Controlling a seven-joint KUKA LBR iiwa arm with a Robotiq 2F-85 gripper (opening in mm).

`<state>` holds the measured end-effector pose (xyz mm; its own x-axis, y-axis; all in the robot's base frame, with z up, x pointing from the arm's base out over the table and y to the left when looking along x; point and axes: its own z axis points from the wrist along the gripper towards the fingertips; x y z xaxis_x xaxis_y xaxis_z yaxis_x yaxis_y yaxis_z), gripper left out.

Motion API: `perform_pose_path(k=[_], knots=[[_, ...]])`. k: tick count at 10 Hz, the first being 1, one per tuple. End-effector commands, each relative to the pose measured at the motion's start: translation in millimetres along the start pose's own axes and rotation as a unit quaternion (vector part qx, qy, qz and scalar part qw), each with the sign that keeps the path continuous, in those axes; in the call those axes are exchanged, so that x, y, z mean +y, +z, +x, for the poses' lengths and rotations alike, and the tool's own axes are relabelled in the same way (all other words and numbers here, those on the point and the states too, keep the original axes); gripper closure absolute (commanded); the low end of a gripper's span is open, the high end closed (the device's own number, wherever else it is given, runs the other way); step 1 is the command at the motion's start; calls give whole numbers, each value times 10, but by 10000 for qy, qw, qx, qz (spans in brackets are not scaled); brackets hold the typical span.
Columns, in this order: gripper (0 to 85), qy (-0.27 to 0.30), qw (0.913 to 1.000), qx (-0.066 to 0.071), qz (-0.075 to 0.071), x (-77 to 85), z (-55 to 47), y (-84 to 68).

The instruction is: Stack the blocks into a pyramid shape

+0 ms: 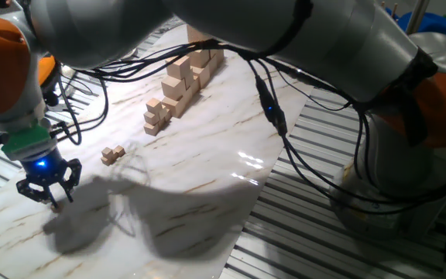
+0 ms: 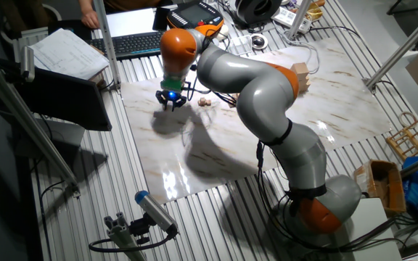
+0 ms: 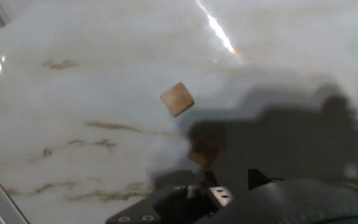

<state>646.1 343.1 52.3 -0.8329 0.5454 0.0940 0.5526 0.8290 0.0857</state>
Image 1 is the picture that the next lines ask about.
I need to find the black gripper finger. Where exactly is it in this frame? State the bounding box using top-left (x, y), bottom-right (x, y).
top-left (60, 157), bottom-right (84, 204)
top-left (16, 177), bottom-right (60, 210)

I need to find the white marble pattern board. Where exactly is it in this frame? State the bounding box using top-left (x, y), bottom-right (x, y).
top-left (0, 22), bottom-right (317, 279)

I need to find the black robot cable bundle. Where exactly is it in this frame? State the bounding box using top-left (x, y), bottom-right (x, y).
top-left (48, 36), bottom-right (446, 216)

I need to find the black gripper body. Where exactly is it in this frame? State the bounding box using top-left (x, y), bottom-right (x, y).
top-left (20, 149), bottom-right (71, 188)

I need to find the green gripper mounting adapter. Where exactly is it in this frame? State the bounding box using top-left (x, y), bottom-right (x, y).
top-left (1, 123), bottom-right (53, 156)

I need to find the aluminium frame post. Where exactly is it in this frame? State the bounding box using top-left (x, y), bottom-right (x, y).
top-left (407, 0), bottom-right (431, 36)

